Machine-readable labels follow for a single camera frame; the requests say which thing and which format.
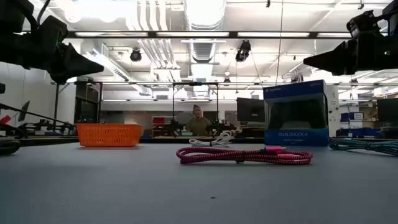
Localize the orange plastic basket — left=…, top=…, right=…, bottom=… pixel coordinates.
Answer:
left=75, top=123, right=144, bottom=147

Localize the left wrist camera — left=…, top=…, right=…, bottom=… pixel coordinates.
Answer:
left=36, top=14, right=70, bottom=44

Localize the black cable loop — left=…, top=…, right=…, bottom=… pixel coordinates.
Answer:
left=0, top=136, right=21, bottom=156

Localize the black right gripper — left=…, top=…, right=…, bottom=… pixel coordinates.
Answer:
left=303, top=32, right=398, bottom=77

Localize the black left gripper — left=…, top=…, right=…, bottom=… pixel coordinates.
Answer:
left=0, top=30, right=105, bottom=85

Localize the blue-grey table mat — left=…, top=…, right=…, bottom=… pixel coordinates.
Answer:
left=0, top=142, right=398, bottom=224

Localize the blue DualShock controller box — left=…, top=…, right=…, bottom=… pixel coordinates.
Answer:
left=262, top=79, right=330, bottom=147

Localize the teal braided USB cable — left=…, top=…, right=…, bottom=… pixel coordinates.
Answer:
left=328, top=138, right=398, bottom=157

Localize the black overhead frame bar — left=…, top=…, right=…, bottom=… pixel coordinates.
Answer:
left=67, top=30, right=354, bottom=40

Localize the white USB cable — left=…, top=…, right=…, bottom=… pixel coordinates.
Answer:
left=188, top=130, right=234, bottom=148

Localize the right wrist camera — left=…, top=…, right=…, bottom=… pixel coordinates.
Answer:
left=346, top=9, right=379, bottom=40

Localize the person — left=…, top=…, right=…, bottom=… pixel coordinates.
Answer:
left=185, top=104, right=213, bottom=137

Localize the blue plastic bin row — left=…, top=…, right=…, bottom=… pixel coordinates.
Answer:
left=335, top=127, right=382, bottom=138

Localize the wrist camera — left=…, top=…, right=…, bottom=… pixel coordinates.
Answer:
left=36, top=14, right=70, bottom=44
left=346, top=9, right=379, bottom=40

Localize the black background robot rig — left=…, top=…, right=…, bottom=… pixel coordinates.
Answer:
left=0, top=102, right=77, bottom=138

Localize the black frame enclosure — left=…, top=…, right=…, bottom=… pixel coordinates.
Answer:
left=73, top=81, right=103, bottom=124

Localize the black ceiling spotlight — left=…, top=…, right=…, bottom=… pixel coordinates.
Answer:
left=129, top=48, right=143, bottom=62
left=235, top=39, right=252, bottom=63

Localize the black computer monitor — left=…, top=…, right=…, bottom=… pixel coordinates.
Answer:
left=376, top=98, right=398, bottom=123
left=236, top=97, right=266, bottom=123

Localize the pink braided USB cable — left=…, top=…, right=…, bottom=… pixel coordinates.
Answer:
left=175, top=146, right=313, bottom=166

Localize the silver ventilation duct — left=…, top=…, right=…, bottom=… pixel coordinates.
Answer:
left=182, top=0, right=228, bottom=32

